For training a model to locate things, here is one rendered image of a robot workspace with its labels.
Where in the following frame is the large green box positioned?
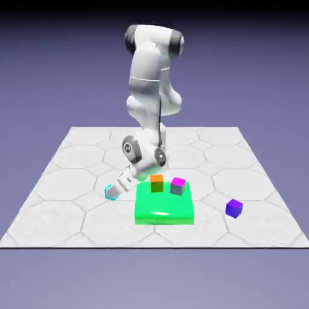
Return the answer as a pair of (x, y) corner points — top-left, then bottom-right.
(134, 180), (195, 226)

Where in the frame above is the small purple cube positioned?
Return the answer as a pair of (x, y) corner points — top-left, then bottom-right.
(225, 199), (244, 220)

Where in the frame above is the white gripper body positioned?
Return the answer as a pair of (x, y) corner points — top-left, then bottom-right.
(113, 165), (141, 194)

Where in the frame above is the small magenta cube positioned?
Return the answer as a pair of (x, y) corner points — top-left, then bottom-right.
(170, 177), (186, 196)

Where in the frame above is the small cyan cube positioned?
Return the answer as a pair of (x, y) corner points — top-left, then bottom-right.
(104, 183), (121, 201)

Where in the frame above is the small orange cube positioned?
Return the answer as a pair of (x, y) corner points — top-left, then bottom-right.
(149, 174), (164, 193)

